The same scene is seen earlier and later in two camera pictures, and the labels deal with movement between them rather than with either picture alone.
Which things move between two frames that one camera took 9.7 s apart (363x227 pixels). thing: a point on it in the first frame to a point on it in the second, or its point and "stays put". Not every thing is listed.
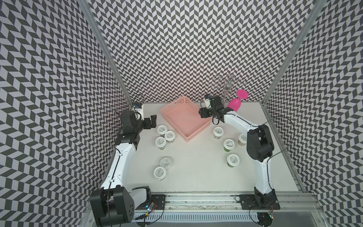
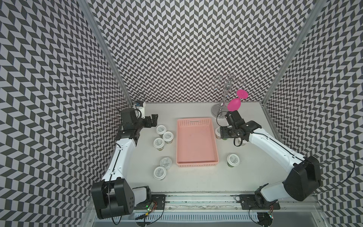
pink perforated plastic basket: x=184 y=116 to x=196 y=143
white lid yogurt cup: x=161 y=130 stays put
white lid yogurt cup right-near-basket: x=218 y=132 stays put
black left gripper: x=148 y=125 stays put
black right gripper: x=203 y=112 to x=224 y=134
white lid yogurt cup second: x=169 y=136 stays put
